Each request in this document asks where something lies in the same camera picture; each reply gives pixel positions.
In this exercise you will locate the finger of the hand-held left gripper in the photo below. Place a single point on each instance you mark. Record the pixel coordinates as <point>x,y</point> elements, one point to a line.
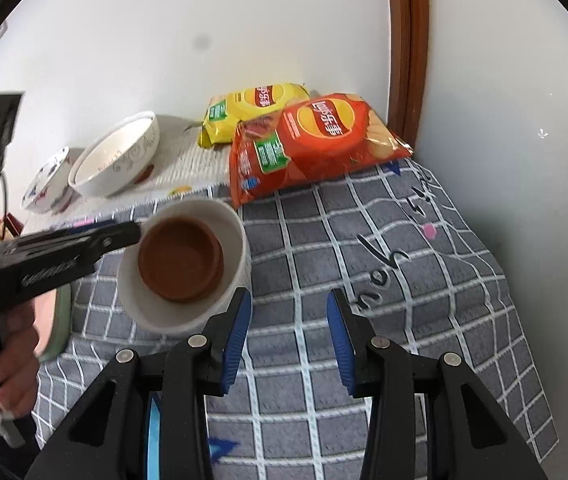
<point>114,240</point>
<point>69,234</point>

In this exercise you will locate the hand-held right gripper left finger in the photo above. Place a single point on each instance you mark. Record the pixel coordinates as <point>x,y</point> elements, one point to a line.
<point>236,340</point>

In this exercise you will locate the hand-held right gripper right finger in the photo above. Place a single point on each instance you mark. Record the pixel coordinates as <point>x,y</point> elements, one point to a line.
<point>339,340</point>

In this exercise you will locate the teal square plate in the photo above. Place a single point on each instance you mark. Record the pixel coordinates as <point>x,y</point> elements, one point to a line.
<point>64,320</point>

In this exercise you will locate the plain white bowl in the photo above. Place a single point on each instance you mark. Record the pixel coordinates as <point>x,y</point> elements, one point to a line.
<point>234,247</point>

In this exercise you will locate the person's left hand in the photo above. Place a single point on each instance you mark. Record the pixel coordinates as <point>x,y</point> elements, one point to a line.
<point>14,360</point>

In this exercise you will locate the white blue-flowered bowl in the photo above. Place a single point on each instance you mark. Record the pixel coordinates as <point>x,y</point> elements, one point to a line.
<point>46,195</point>

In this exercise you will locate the red coaster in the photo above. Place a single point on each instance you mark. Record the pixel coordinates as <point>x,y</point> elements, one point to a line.
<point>145,174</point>

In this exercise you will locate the large white printed bowl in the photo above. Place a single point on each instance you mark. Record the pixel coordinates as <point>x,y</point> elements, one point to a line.
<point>124,165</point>

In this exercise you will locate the grey checked blanket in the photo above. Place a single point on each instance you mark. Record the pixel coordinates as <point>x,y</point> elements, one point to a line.
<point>414,310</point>

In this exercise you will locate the white lace cloth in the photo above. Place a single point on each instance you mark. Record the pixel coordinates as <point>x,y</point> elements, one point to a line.
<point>194,165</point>

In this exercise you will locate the yellow chip bag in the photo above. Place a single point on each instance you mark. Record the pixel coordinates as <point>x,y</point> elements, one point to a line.
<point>254,105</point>

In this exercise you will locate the red chip bag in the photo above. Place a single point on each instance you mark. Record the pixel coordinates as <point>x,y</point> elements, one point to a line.
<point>324,145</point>

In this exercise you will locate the brown wooden door frame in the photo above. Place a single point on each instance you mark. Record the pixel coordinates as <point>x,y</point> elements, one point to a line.
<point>409,35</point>

